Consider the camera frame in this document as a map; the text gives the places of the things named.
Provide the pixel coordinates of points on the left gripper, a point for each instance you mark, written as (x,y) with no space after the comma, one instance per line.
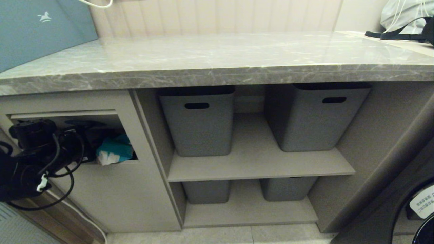
(79,145)

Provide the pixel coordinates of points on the teal and white trash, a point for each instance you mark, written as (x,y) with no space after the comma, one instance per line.
(117,149)

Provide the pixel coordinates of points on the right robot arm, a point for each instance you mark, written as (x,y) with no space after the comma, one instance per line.
(425,203)

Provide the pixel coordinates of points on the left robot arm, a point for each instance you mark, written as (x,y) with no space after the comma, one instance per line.
(23,169)

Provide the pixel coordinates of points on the grey counter cabinet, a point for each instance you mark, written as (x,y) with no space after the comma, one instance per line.
(135,196)

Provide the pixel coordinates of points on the large grey plastic storage bin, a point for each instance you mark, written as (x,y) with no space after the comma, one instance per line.
(198,130)
(312,125)

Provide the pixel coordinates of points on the grey ribbed mat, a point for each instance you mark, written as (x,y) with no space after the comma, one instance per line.
(20,227)

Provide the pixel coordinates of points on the blue-grey box with white logo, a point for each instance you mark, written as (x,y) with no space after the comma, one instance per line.
(37,34)

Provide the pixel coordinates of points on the grey cabinet door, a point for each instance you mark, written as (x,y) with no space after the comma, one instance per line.
(383,176)

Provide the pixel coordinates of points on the beige flat board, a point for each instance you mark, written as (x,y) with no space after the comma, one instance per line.
(407,45)

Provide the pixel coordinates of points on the pale grey fabric bag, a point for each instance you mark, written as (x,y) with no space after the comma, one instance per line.
(403,13)

